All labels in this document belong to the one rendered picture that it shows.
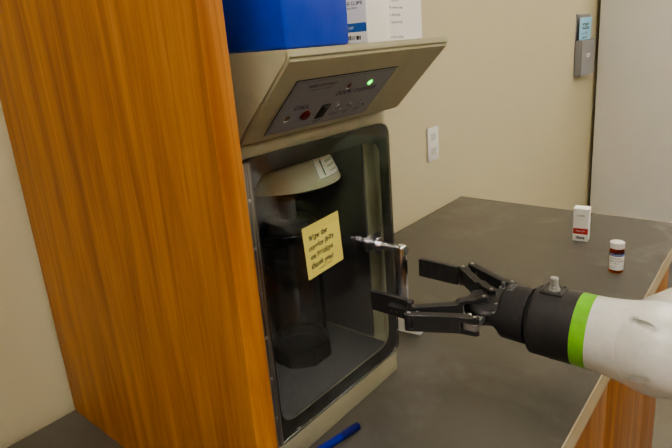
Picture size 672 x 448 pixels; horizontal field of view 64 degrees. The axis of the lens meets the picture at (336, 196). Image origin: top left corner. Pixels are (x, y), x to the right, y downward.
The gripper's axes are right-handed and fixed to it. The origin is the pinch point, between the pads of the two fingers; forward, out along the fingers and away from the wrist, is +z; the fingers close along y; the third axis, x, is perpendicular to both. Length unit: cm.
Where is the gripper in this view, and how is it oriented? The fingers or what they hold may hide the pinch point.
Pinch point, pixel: (403, 283)
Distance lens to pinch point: 86.4
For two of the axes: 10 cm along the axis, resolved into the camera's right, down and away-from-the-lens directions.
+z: -7.7, -1.2, 6.3
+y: -6.3, 2.6, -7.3
